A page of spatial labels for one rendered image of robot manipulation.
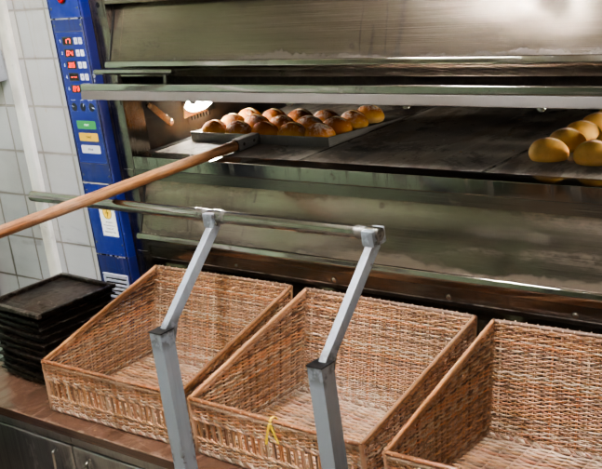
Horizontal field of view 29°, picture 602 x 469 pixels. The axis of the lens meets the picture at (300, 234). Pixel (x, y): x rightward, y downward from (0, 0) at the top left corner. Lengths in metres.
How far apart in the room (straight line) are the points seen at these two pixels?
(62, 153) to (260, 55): 0.99
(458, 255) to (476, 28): 0.55
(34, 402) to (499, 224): 1.46
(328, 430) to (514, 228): 0.67
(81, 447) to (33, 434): 0.21
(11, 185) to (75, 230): 0.33
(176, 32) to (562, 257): 1.26
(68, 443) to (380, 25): 1.41
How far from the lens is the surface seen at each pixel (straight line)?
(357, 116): 3.38
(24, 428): 3.44
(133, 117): 3.52
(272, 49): 3.00
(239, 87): 2.92
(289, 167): 3.07
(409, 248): 2.89
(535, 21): 2.56
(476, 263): 2.78
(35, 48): 3.77
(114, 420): 3.16
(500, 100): 2.46
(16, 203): 4.08
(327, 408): 2.39
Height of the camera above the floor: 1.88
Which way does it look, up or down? 16 degrees down
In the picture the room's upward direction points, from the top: 8 degrees counter-clockwise
